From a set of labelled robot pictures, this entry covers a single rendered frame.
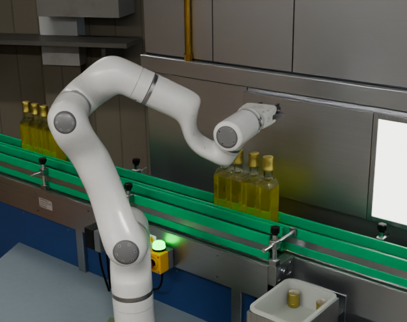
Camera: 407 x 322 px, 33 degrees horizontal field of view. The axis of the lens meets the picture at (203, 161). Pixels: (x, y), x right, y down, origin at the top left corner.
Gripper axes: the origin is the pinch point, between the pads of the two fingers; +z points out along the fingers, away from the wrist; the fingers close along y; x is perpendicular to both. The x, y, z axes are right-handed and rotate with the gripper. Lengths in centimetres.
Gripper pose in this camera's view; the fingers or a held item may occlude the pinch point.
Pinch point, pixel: (267, 108)
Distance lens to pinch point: 210.2
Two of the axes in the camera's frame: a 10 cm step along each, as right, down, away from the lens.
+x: 0.1, 9.5, 3.3
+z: 4.2, -3.0, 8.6
